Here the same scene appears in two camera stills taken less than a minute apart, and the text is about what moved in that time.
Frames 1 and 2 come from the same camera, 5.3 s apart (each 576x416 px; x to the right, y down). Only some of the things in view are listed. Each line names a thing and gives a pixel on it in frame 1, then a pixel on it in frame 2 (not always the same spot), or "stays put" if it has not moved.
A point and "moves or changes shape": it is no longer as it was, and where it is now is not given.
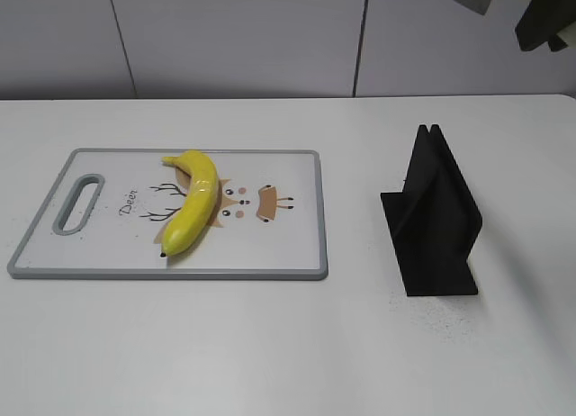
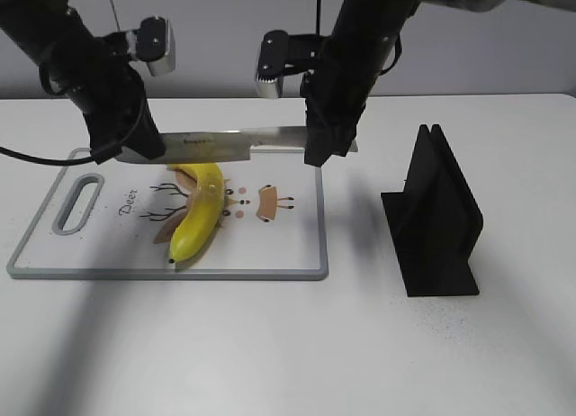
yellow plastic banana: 199,205 moves or changes shape
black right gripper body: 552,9 → 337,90
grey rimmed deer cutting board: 268,221 stays put
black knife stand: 435,221 stays put
